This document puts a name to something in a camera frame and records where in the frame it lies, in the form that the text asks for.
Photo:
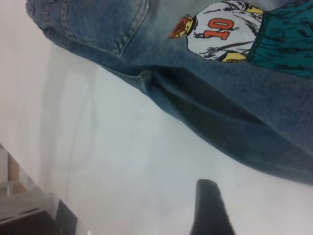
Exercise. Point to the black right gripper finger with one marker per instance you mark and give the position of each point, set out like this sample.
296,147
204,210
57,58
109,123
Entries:
210,210

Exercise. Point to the blue denim shorts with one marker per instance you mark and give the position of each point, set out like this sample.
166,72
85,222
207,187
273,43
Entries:
220,98

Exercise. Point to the black box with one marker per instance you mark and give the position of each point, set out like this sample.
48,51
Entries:
66,218

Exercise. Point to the grey shelf unit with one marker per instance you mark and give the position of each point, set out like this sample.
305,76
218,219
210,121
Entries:
22,205

